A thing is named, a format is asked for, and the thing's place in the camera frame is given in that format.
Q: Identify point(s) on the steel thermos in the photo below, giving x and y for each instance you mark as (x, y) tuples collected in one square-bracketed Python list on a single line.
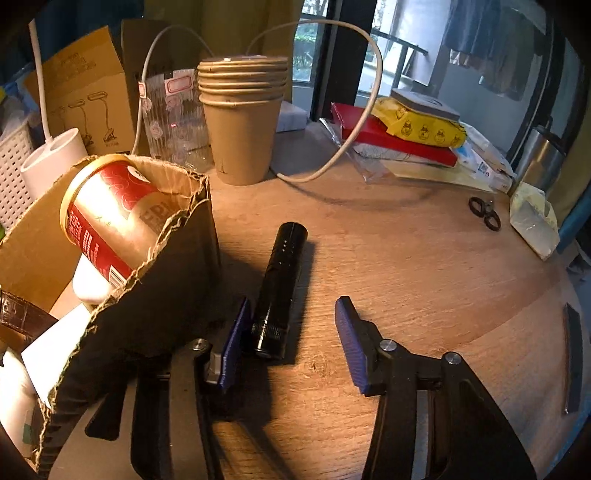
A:
[(540, 157)]

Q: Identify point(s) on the clear plastic bottle pack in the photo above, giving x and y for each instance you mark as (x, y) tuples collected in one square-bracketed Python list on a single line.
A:
[(175, 124)]

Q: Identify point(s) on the blue hanging shirt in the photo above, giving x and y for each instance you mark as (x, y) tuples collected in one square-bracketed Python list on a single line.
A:
[(466, 32)]

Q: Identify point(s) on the clear plastic sleeve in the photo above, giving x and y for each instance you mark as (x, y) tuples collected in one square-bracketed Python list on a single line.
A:
[(369, 166)]

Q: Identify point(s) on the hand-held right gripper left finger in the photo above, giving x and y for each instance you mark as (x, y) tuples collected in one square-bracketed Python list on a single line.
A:
[(233, 346)]

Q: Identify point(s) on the stack of brown paper cups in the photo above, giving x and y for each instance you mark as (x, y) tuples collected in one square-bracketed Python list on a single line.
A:
[(242, 120)]

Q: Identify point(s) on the white round charger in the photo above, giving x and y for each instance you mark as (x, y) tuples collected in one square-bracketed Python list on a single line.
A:
[(425, 104)]

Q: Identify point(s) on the white tube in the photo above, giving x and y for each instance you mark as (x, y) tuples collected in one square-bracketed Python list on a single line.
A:
[(14, 401)]

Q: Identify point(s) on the olive yellow curtain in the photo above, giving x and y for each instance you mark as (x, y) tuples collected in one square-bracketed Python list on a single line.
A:
[(258, 23)]

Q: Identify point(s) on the grey hanging jacket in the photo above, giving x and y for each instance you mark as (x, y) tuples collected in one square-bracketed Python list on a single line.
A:
[(512, 50)]

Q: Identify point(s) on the black scissors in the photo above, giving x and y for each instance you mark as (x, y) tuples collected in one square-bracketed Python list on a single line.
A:
[(485, 213)]

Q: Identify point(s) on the smartphone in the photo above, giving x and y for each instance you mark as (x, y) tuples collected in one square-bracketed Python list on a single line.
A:
[(572, 360)]

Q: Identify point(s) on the yellow envelope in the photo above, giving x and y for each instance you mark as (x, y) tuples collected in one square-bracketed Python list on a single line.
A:
[(438, 174)]

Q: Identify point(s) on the yellow printed packet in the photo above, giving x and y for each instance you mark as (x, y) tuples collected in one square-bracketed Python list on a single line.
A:
[(425, 129)]

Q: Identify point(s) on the white rounded case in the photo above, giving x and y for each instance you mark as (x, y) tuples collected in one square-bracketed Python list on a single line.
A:
[(92, 284)]

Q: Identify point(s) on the dark blue curtain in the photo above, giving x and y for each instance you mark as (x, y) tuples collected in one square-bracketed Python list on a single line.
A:
[(69, 18)]

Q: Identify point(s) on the red label jar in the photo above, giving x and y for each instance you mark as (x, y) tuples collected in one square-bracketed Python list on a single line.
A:
[(111, 217)]

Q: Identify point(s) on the black flashlight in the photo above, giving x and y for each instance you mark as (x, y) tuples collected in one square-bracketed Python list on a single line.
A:
[(279, 286)]

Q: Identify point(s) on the pale yellow tissue pack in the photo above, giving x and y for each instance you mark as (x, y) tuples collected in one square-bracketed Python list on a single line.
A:
[(533, 221)]

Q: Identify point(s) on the teal curtain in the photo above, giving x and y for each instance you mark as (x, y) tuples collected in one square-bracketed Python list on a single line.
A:
[(575, 230)]

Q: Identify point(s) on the stack of white packets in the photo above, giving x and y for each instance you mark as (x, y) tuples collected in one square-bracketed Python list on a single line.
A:
[(485, 161)]

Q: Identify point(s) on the red book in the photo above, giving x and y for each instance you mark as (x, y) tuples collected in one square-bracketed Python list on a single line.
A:
[(369, 134)]

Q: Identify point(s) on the white desk lamp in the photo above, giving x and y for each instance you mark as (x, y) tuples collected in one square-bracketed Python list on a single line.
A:
[(51, 161)]

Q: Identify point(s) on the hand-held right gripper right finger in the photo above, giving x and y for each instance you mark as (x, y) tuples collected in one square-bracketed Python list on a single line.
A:
[(353, 346)]

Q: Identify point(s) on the white box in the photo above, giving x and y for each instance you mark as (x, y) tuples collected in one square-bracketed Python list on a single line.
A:
[(51, 355)]

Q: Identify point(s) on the white woven plastic basket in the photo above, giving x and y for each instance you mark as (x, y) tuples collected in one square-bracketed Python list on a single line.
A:
[(14, 170)]

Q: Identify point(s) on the printed cardboard lamp box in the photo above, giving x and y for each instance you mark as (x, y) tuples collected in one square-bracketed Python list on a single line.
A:
[(87, 101)]

